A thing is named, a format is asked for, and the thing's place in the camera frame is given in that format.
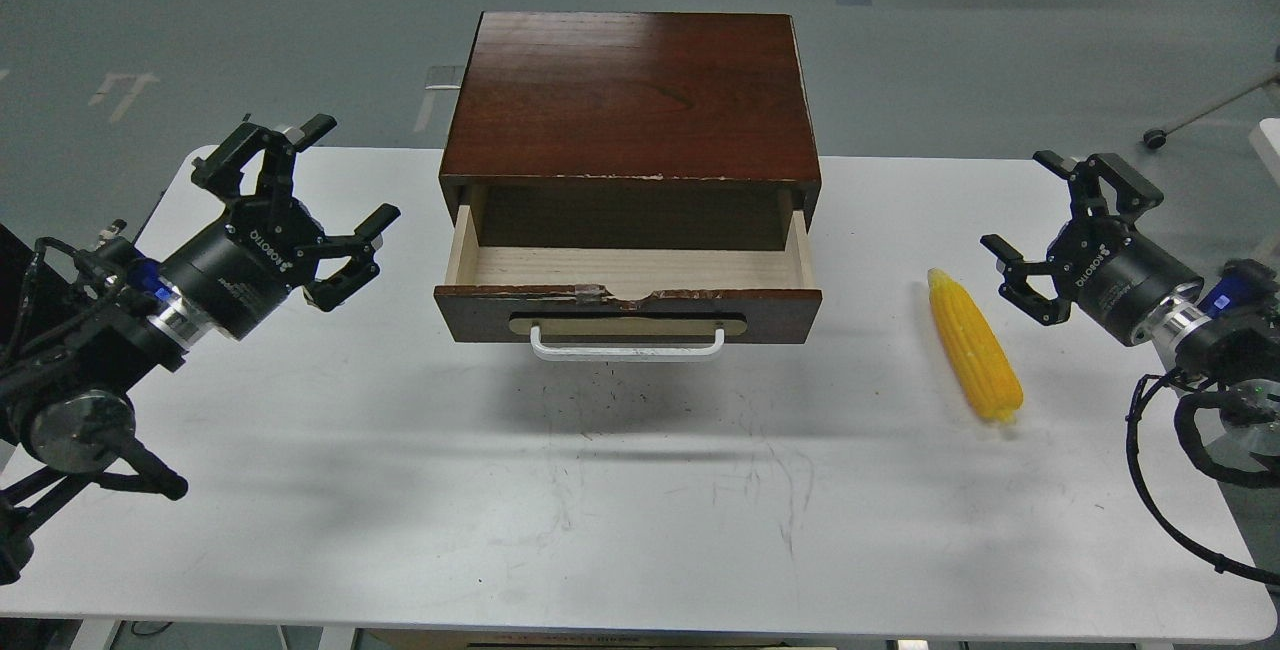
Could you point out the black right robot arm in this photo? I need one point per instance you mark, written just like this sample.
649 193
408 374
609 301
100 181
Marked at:
1228 338

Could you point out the yellow corn cob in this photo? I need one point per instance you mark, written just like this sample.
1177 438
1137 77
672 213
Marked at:
990 385

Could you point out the dark wooden cabinet box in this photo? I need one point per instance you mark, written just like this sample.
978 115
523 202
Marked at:
676 97

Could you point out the wooden drawer with white handle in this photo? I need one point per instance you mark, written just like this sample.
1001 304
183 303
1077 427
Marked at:
629 266

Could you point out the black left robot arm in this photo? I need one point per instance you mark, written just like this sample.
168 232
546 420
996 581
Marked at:
89 324

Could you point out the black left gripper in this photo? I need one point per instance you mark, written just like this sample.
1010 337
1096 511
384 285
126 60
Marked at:
242 266

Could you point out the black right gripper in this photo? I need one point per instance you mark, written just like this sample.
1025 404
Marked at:
1098 261

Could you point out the grey chair leg with caster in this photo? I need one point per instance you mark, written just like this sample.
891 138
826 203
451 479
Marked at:
1156 137

